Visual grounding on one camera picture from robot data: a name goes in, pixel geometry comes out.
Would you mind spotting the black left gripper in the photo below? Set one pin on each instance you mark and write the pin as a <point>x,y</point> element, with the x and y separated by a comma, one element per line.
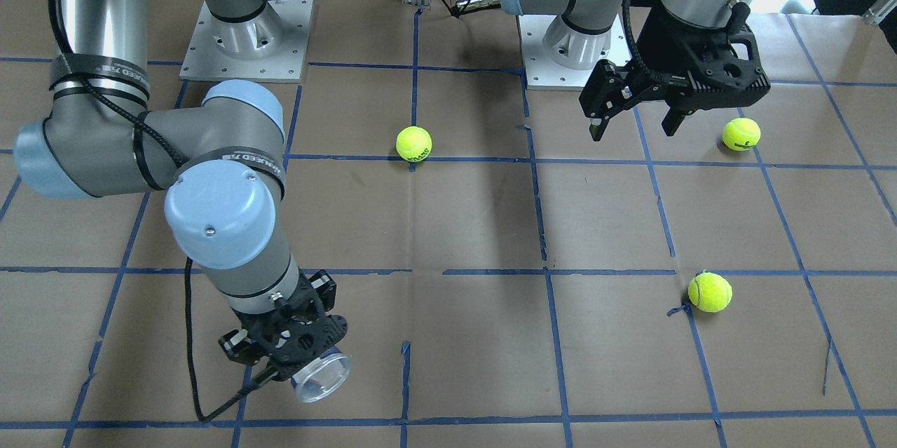
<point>657,35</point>

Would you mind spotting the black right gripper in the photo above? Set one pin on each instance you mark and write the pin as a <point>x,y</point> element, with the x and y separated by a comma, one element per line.
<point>323,287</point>

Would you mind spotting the white tennis ball can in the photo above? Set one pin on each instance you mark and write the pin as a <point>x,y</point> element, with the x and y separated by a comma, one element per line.
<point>322,376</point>

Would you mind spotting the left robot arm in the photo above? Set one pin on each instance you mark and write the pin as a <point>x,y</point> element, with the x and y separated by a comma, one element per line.
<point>596,17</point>

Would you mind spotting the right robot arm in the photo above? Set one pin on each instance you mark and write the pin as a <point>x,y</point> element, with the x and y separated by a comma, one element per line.
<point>220,166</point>

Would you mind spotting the tennis ball near base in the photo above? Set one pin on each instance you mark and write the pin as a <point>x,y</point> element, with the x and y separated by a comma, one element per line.
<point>741,134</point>

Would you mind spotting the front tennis ball on tape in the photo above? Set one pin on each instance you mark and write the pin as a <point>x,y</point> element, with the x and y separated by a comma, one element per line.
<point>709,292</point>

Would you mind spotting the centre tennis ball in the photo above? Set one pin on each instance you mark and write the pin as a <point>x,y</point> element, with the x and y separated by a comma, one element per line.
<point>413,144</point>

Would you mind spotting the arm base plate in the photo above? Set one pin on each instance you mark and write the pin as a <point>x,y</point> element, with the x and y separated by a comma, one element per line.
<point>269,49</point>
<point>581,55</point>

